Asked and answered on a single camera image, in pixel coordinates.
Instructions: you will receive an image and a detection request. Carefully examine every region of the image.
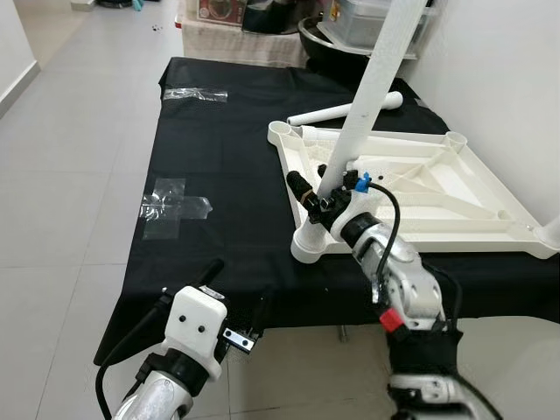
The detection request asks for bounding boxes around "red picture box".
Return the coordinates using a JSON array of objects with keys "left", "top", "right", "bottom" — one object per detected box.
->
[{"left": 197, "top": 0, "right": 248, "bottom": 23}]

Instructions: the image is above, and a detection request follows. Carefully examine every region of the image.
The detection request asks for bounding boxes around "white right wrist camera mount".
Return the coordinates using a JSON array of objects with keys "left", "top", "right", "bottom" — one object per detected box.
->
[{"left": 337, "top": 175, "right": 382, "bottom": 230}]

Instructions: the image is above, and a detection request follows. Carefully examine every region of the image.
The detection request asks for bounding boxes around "black round bowl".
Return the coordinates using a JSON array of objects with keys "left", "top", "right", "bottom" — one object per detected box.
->
[{"left": 297, "top": 16, "right": 412, "bottom": 84}]

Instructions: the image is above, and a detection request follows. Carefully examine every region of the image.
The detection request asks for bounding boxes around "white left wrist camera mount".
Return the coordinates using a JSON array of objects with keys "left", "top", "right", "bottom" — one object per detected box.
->
[{"left": 162, "top": 284, "right": 230, "bottom": 361}]

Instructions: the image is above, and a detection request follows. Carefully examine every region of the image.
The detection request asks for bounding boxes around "black floor cleaning device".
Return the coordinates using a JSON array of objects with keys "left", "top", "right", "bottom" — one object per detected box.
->
[{"left": 94, "top": 0, "right": 145, "bottom": 10}]

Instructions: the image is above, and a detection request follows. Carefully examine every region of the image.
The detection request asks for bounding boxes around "black bag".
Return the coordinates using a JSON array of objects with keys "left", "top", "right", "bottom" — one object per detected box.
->
[{"left": 243, "top": 0, "right": 303, "bottom": 36}]

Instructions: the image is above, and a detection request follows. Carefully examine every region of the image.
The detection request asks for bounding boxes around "black tablecloth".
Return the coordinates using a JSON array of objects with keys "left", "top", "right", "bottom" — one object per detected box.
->
[{"left": 94, "top": 57, "right": 560, "bottom": 364}]

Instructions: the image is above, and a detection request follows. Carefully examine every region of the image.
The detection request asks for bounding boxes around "white plastic table top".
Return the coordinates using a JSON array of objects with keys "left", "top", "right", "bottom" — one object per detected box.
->
[{"left": 267, "top": 121, "right": 560, "bottom": 263}]

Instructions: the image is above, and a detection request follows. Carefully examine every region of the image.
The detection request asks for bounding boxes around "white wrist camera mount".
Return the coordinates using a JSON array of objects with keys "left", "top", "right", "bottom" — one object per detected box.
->
[
  {"left": 162, "top": 284, "right": 230, "bottom": 361},
  {"left": 337, "top": 175, "right": 382, "bottom": 230}
]

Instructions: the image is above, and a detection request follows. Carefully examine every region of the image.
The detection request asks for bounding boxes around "beige woven bench cover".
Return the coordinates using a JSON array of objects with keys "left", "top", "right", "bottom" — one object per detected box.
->
[{"left": 179, "top": 16, "right": 307, "bottom": 69}]

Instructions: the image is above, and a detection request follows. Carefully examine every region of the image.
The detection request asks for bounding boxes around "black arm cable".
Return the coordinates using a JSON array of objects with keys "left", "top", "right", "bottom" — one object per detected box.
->
[
  {"left": 94, "top": 293, "right": 176, "bottom": 419},
  {"left": 357, "top": 173, "right": 403, "bottom": 303}
]

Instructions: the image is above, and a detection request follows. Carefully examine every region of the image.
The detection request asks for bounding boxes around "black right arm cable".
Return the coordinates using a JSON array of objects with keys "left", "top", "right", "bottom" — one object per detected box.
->
[{"left": 357, "top": 173, "right": 403, "bottom": 303}]

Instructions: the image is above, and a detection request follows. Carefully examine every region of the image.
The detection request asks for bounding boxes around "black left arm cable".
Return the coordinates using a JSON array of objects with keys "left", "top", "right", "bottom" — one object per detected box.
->
[{"left": 94, "top": 293, "right": 176, "bottom": 419}]

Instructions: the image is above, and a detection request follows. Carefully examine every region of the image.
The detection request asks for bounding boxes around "clear plastic storage box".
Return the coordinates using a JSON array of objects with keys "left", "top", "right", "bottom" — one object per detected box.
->
[{"left": 328, "top": 0, "right": 434, "bottom": 55}]

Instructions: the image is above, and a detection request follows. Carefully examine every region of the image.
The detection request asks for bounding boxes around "clear tape cross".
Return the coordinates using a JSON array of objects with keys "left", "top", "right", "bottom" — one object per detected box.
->
[{"left": 140, "top": 178, "right": 214, "bottom": 240}]

